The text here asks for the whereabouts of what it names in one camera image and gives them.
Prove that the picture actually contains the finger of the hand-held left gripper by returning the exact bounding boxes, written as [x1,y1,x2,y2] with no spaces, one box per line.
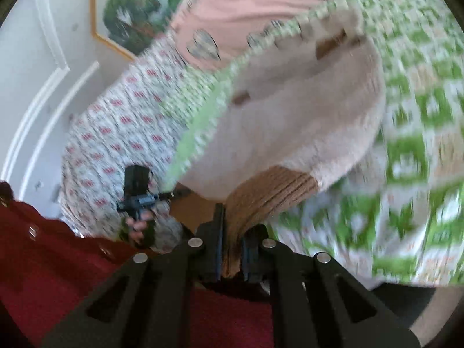
[158,187,193,204]

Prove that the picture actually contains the white pillow with red print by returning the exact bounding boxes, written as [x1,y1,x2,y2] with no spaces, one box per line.
[60,31,225,255]

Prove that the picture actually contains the beige sweater with brown cuffs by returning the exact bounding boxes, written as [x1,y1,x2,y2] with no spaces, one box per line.
[170,7,387,279]

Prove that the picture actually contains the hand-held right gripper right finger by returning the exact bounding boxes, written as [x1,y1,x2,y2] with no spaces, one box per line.
[241,224,422,348]

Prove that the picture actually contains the person's dark red clothing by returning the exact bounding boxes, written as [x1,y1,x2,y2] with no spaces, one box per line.
[0,181,276,348]

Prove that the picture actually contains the person's left hand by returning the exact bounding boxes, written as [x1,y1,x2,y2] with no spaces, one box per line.
[121,212,157,251]

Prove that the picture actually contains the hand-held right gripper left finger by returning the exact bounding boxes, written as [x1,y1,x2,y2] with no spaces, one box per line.
[40,203,225,348]

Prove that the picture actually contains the pink pillow with heart print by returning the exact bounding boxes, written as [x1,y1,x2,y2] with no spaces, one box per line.
[170,0,399,72]

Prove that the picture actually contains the framed landscape painting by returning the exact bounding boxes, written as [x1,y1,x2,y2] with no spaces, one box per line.
[90,0,197,62]

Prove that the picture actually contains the green patterned bed sheet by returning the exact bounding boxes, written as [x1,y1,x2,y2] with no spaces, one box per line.
[159,0,464,291]

